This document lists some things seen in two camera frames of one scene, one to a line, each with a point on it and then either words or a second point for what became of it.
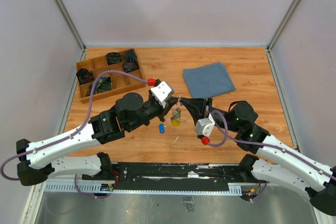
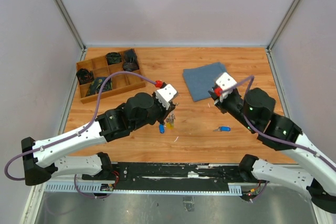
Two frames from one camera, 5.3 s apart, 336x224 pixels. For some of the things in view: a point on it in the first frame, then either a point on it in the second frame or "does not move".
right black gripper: x=197 y=107 -> x=217 y=102
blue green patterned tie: x=102 y=84 does not move
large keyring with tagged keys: x=176 y=114 -> x=170 y=120
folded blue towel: x=208 y=80 does not move
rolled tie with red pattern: x=84 y=76 does not move
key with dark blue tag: x=161 y=128 does not move
